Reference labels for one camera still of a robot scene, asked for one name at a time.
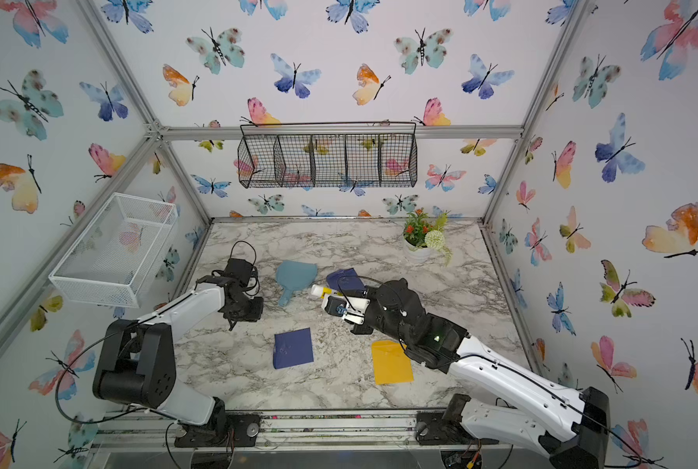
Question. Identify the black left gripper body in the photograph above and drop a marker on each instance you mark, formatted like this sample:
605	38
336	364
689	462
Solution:
249	309

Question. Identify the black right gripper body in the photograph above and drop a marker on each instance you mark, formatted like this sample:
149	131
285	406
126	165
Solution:
377	319

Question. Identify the yellow envelope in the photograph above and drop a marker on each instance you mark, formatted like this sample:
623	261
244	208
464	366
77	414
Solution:
390	363

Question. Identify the yellow glue stick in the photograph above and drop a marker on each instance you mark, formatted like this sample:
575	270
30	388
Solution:
320	291

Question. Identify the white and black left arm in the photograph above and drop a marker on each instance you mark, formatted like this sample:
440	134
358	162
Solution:
137	365

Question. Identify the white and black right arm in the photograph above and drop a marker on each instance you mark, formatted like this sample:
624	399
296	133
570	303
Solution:
442	345

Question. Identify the dark blue envelope near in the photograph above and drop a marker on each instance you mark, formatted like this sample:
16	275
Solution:
293	348

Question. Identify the teal plastic scoop dish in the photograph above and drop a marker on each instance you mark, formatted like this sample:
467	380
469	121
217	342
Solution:
294	276

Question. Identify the artificial flowers in white pot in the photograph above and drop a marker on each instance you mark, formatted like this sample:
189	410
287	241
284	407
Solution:
425	235

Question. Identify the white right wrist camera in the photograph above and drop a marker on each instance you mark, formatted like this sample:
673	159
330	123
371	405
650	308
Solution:
350	309

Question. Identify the white mesh wall basket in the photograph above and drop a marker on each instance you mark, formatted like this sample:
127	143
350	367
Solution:
117	252

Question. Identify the black wire wall basket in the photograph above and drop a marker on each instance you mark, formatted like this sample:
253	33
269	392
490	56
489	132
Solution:
381	154

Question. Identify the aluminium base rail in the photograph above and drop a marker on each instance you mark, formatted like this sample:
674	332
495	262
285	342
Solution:
311	430

